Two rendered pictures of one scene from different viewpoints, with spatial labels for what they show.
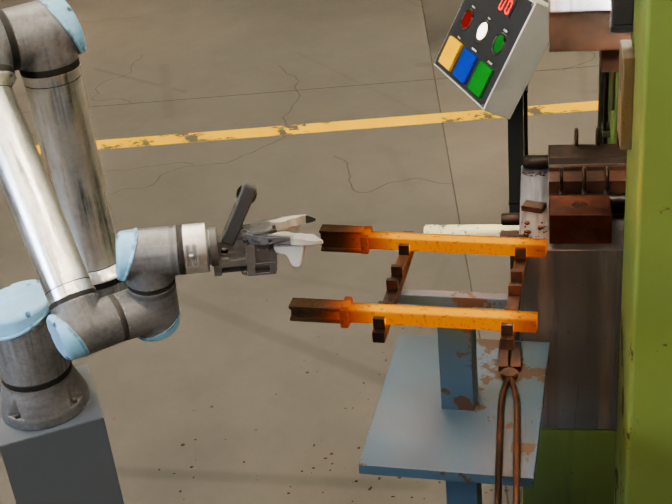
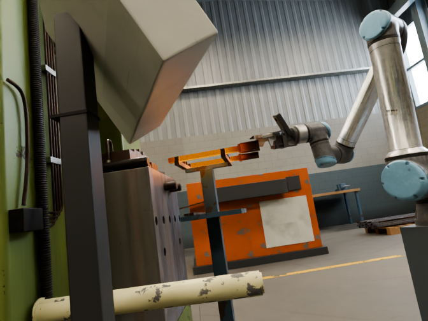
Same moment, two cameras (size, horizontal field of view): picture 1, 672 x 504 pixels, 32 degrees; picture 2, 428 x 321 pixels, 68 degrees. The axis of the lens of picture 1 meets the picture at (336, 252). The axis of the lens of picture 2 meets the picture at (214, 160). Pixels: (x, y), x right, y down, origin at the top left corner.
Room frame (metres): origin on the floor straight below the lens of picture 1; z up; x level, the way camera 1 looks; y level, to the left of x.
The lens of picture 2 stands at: (3.24, -0.38, 0.76)
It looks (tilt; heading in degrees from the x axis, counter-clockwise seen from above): 10 degrees up; 172
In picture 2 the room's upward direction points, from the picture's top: 8 degrees counter-clockwise
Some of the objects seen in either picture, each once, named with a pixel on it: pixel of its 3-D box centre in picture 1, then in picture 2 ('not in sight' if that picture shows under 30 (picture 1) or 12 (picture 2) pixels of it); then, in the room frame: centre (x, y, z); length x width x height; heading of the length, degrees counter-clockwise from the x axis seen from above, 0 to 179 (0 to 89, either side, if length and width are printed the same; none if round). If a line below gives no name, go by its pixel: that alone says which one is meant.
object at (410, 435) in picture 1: (460, 404); (213, 214); (1.74, -0.20, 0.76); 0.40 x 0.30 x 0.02; 164
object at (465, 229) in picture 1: (511, 233); (149, 297); (2.59, -0.45, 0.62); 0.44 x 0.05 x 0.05; 79
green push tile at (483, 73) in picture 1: (482, 80); not in sight; (2.67, -0.40, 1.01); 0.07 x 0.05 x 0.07; 14
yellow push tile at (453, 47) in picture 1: (451, 53); not in sight; (2.86, -0.35, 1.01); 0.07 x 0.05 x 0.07; 14
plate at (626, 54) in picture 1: (625, 94); not in sight; (1.90, -0.53, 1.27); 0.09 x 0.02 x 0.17; 169
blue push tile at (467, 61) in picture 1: (466, 66); not in sight; (2.77, -0.37, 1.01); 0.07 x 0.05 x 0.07; 14
